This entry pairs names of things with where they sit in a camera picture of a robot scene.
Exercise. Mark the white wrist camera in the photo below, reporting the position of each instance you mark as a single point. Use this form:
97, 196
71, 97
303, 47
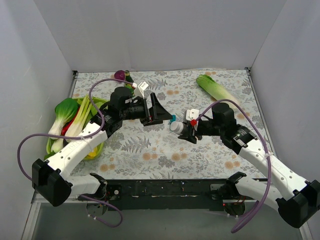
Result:
190, 114
140, 88

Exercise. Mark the small bok choy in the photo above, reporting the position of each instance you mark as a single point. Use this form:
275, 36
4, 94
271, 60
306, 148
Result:
57, 145

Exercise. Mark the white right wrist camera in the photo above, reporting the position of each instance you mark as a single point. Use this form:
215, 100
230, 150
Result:
190, 114

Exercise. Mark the green glass bottle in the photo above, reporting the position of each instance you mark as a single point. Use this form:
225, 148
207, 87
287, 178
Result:
128, 79

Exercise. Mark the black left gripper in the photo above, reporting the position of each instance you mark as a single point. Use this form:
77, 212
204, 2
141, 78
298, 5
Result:
148, 110

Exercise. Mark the purple onion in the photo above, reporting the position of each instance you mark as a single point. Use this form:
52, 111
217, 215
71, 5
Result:
120, 75

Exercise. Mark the white pill bottle blue label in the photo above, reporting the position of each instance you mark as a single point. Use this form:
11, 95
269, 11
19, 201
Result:
179, 128

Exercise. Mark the napa cabbage on table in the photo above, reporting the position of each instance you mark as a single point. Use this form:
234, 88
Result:
214, 89

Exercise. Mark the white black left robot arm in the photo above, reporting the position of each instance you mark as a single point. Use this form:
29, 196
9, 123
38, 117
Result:
52, 178

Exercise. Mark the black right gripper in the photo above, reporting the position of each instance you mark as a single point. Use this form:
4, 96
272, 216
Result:
189, 130

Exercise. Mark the yellow white cabbage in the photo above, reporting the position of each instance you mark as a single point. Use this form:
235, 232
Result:
93, 153

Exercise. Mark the celery stalk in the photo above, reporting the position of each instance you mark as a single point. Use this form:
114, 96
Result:
78, 123

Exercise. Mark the green plastic tray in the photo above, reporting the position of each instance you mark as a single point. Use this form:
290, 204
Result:
98, 102

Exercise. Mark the teal weekly pill organizer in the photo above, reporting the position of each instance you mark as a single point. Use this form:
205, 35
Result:
173, 119

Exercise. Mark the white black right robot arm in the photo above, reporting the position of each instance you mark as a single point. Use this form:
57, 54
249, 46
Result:
295, 198

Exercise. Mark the red chili pepper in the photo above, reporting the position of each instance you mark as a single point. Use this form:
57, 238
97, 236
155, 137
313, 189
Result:
68, 124

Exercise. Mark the black table front rail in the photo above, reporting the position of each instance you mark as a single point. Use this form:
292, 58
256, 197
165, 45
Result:
172, 194

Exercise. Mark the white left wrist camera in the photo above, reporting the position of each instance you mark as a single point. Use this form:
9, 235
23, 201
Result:
140, 88

